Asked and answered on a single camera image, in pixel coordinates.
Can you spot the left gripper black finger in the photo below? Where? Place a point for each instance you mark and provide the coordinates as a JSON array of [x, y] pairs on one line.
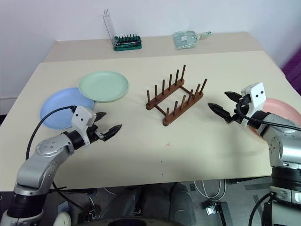
[[100, 116], [112, 132]]

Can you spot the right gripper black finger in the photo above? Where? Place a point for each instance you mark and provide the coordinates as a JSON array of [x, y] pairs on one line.
[[219, 110], [232, 96]]

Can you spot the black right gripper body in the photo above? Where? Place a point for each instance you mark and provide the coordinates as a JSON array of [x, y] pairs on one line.
[[242, 110]]

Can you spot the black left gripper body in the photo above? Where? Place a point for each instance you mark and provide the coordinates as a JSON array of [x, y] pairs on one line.
[[95, 135]]

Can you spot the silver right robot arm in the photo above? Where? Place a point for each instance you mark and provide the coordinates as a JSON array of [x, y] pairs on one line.
[[285, 146]]

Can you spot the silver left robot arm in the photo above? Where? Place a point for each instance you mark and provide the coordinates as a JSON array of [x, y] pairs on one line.
[[37, 166]]

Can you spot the wooden dish rack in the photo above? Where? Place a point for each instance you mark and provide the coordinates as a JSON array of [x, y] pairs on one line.
[[175, 100]]

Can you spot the green plate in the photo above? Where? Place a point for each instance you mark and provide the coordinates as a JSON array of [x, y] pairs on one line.
[[103, 86]]

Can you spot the red plate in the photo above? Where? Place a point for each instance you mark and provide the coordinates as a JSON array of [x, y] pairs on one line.
[[279, 108]]

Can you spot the blue plate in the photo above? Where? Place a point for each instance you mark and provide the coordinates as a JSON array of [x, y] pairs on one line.
[[57, 108]]

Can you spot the purple object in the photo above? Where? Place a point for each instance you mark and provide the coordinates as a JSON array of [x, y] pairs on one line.
[[294, 70]]

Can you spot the grey rounded shape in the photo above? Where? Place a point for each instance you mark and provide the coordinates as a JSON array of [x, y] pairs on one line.
[[181, 202], [125, 201]]

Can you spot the pale green plastic packet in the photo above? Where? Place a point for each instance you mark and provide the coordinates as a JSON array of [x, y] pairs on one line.
[[184, 40]]

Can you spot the green screwdriver bit set case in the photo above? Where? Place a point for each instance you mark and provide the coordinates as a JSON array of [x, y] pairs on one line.
[[128, 43]]

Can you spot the white wheel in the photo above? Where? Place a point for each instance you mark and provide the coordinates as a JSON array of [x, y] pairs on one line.
[[63, 219]]

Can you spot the dark rounded shape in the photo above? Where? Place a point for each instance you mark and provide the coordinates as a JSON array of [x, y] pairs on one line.
[[138, 221]]

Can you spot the black box with connector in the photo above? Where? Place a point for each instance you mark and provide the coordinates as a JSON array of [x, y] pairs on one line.
[[216, 209]]

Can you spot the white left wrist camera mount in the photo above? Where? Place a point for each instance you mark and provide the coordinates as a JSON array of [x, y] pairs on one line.
[[81, 117]]

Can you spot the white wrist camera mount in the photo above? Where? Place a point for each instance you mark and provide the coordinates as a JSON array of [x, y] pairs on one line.
[[256, 95], [81, 117]]

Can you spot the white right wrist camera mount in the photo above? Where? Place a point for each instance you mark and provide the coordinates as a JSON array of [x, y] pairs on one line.
[[256, 95]]

